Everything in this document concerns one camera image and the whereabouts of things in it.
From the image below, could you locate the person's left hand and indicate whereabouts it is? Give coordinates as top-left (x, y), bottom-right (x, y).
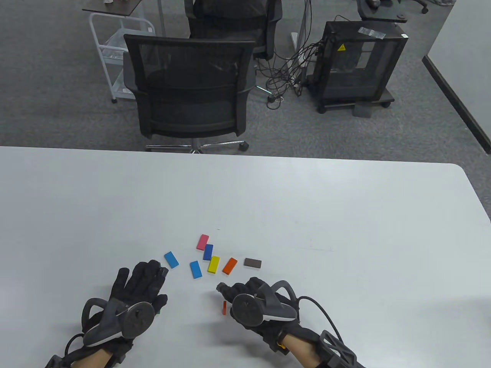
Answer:
top-left (109, 261), bottom-right (169, 363)

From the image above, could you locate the person's right hand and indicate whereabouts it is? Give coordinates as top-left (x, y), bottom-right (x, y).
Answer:
top-left (217, 277), bottom-right (321, 351)

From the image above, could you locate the person's left forearm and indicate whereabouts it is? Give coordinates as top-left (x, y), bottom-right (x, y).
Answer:
top-left (67, 349), bottom-right (114, 368)

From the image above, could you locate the person's right forearm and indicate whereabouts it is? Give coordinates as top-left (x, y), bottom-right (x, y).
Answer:
top-left (284, 333), bottom-right (323, 368)

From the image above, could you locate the grey hand tracker controller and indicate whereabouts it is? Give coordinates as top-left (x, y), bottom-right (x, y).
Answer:
top-left (231, 281), bottom-right (298, 326)
top-left (82, 298), bottom-right (156, 347)

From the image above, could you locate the black mesh office chair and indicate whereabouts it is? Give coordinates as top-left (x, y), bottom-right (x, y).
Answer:
top-left (123, 34), bottom-right (257, 154)

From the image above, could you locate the white rolling cart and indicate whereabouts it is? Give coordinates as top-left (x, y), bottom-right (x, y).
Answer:
top-left (89, 11), bottom-right (157, 104)

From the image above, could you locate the black glass computer case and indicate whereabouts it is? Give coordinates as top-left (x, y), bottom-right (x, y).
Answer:
top-left (315, 20), bottom-right (409, 110)

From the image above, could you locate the black padded office chair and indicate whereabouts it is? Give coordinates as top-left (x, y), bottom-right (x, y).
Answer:
top-left (184, 0), bottom-right (283, 61)

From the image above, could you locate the white desk leg panel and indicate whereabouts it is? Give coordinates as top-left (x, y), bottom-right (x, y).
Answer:
top-left (295, 0), bottom-right (312, 73)

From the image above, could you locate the brown side table top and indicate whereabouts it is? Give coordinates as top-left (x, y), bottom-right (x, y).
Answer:
top-left (82, 0), bottom-right (144, 18)

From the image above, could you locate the black swivel chair base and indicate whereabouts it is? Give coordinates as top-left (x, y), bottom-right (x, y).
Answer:
top-left (355, 0), bottom-right (408, 23)

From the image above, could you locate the black chair leg with caster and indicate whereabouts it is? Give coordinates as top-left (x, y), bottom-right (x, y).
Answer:
top-left (403, 0), bottom-right (429, 14)

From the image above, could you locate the black glove cable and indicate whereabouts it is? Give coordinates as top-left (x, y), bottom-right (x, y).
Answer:
top-left (296, 295), bottom-right (344, 342)
top-left (63, 333), bottom-right (86, 355)

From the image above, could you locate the tangle of black cables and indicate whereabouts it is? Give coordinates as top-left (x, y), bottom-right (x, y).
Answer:
top-left (255, 15), bottom-right (326, 110)

